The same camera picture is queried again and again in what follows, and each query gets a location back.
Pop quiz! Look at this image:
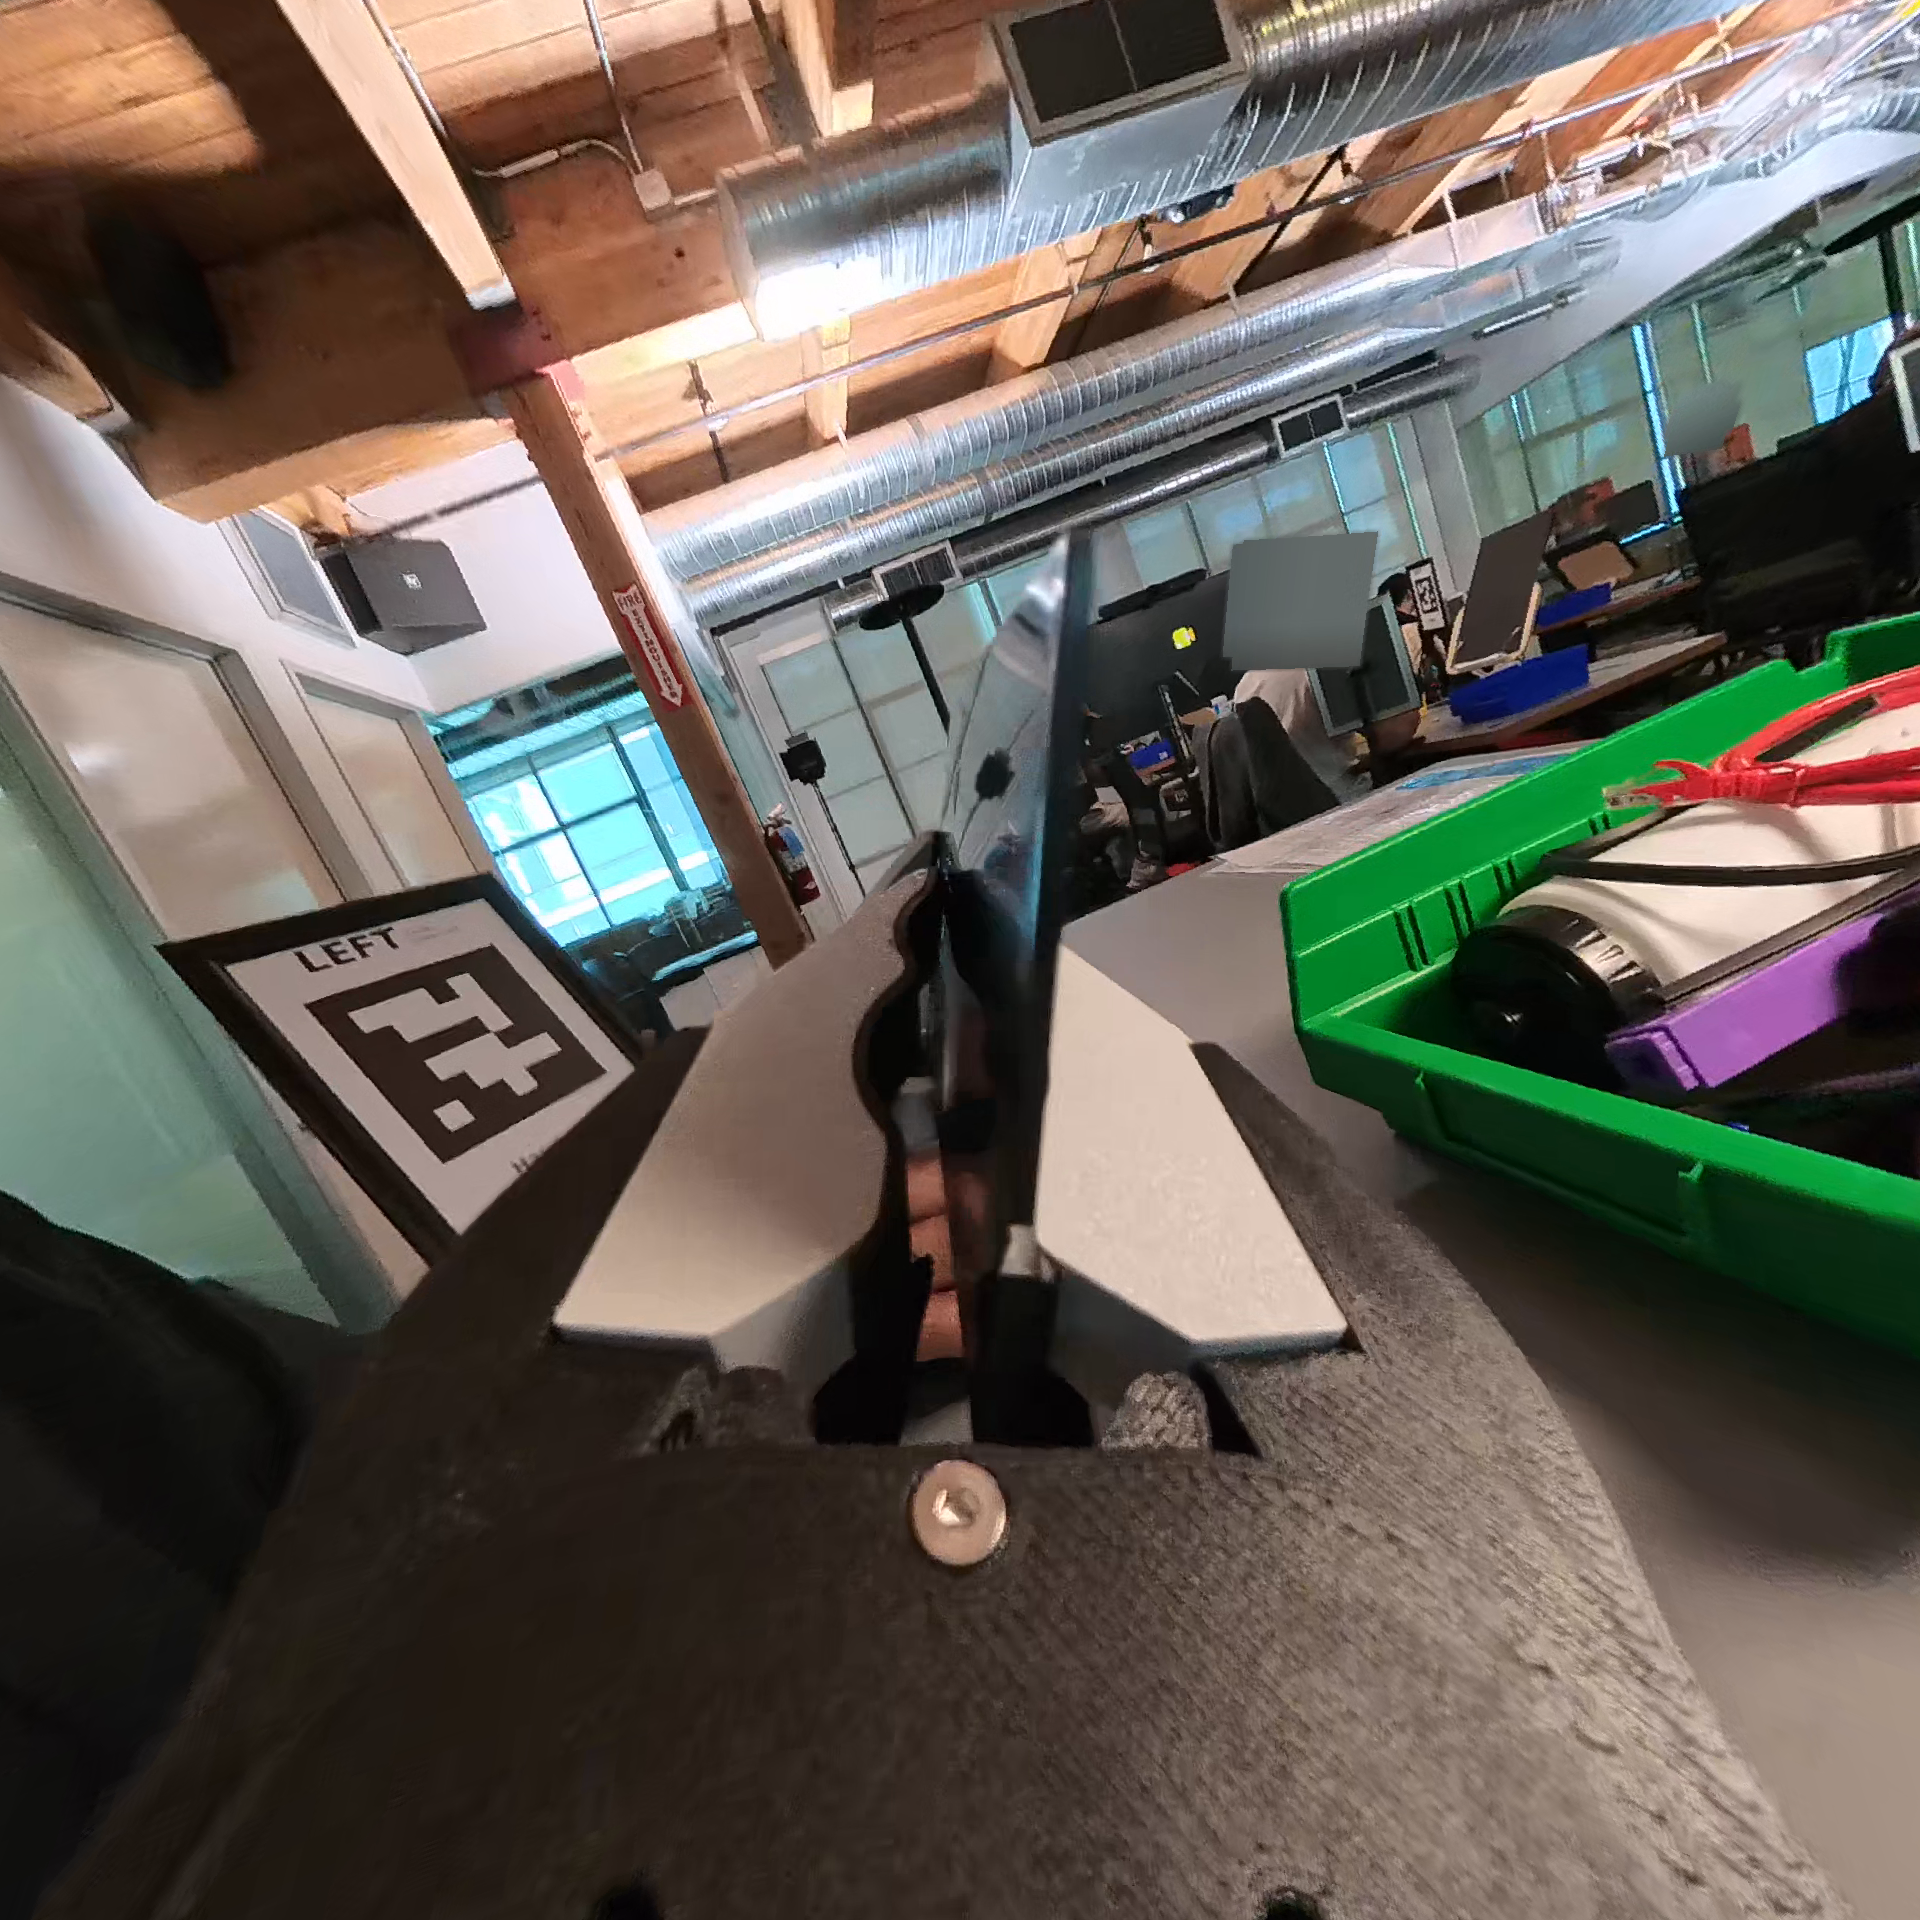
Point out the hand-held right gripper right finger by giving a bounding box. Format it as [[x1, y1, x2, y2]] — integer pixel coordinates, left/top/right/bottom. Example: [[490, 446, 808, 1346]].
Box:
[[1032, 932, 1355, 1374]]

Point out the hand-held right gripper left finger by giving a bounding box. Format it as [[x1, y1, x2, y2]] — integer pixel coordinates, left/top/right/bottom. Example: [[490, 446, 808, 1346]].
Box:
[[552, 867, 951, 1378]]

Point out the green plastic bin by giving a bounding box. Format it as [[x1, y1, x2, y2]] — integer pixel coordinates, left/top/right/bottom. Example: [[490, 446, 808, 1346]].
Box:
[[1279, 612, 1920, 1361]]

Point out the black sheet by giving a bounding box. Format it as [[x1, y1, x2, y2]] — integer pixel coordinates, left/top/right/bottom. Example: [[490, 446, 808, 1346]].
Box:
[[927, 525, 1099, 1446]]

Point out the person's left hand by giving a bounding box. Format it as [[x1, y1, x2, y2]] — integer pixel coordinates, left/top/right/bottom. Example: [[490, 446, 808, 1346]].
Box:
[[901, 1159, 971, 1361]]

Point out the black-framed marker sign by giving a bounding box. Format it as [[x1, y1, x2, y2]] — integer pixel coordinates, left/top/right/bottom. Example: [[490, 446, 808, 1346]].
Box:
[[157, 875, 648, 1266]]

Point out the white cylinder with black cap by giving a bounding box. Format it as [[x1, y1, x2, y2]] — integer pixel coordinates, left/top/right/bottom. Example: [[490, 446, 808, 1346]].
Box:
[[1452, 717, 1920, 1086]]

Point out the black box on tripod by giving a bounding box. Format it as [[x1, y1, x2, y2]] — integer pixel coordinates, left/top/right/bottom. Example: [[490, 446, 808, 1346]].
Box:
[[776, 730, 870, 891]]

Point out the clear bag of papers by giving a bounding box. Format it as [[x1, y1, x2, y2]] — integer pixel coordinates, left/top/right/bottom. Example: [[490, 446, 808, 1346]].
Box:
[[1201, 739, 1596, 884]]

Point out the black monitor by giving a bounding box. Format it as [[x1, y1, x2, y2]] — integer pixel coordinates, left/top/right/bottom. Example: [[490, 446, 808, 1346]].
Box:
[[1086, 574, 1237, 739]]

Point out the red arrow sign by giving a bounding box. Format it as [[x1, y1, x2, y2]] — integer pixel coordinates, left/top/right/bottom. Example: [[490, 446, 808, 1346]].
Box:
[[611, 581, 690, 713]]

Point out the grey-backed monitor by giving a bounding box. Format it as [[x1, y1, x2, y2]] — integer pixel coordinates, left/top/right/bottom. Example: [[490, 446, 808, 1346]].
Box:
[[1312, 592, 1420, 739]]

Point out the purple plastic part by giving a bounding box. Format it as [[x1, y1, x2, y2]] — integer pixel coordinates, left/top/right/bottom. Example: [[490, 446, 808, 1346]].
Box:
[[1605, 896, 1920, 1100]]

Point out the black disc-top floor stand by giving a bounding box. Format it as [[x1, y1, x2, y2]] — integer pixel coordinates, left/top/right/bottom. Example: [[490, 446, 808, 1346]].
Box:
[[1823, 194, 1920, 325], [862, 577, 963, 739]]

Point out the blue storage bin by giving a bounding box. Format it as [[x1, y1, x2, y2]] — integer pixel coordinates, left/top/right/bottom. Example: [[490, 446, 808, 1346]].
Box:
[[1444, 645, 1596, 726]]

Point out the small cream-framed board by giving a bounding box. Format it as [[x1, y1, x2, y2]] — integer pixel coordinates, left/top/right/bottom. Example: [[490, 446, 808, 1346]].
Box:
[[1452, 507, 1561, 681]]

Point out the wooden desk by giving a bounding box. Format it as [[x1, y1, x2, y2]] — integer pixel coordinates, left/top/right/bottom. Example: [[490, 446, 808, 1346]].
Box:
[[1410, 630, 1731, 760]]

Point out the black office chair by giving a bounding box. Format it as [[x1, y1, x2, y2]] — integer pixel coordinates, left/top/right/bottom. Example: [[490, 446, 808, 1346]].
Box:
[[1669, 392, 1920, 651]]

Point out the wooden post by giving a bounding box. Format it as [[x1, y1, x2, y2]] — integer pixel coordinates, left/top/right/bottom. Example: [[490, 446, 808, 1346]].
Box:
[[494, 366, 817, 974]]

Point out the black cable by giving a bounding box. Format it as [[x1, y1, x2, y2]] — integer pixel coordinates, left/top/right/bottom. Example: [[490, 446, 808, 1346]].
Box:
[[1536, 840, 1920, 903]]

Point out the black wall speaker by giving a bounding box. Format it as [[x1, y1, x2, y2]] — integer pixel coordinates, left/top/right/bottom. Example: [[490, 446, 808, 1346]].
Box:
[[312, 534, 492, 659]]

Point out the red network cable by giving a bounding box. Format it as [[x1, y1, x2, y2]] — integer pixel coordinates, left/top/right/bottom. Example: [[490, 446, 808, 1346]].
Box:
[[1602, 687, 1920, 820]]

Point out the slim silver air duct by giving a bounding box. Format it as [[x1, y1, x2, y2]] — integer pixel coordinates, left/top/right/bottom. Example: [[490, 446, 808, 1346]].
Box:
[[644, 224, 1645, 590]]

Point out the large silver air duct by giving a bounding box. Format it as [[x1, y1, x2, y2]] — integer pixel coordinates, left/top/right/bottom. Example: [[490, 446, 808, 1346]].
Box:
[[716, 0, 1920, 337]]

